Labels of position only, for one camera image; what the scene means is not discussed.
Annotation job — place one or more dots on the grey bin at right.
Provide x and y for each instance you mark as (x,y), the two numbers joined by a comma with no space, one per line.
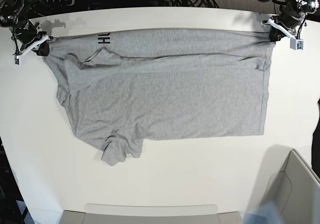
(293,194)

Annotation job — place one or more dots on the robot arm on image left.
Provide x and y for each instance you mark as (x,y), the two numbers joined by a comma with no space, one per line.
(17,11)

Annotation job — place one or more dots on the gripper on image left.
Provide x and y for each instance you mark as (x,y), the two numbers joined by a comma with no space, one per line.
(27,33)

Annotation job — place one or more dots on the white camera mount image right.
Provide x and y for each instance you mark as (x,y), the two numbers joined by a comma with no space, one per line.
(295,42)

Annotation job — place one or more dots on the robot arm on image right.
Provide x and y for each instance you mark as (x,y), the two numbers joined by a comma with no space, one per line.
(308,6)

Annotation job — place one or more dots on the grey tray at bottom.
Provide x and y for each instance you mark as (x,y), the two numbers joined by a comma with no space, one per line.
(112,214)

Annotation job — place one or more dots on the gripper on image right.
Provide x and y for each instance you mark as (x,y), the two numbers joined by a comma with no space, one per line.
(289,18)

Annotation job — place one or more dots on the white camera mount image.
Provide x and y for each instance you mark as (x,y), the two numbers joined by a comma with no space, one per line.
(32,47)
(295,42)

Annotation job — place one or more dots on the grey T-shirt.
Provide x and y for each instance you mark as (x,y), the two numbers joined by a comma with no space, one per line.
(119,88)

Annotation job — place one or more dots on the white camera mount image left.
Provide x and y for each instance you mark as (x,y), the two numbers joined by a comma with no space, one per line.
(32,47)

